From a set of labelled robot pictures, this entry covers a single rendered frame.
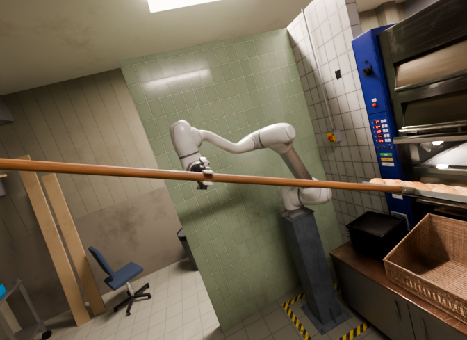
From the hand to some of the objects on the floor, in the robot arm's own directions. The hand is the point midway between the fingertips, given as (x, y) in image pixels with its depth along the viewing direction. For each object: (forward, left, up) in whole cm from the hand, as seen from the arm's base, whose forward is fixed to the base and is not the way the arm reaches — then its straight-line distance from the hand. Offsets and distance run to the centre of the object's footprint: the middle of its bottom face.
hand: (207, 176), depth 73 cm
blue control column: (-60, +232, -168) cm, 293 cm away
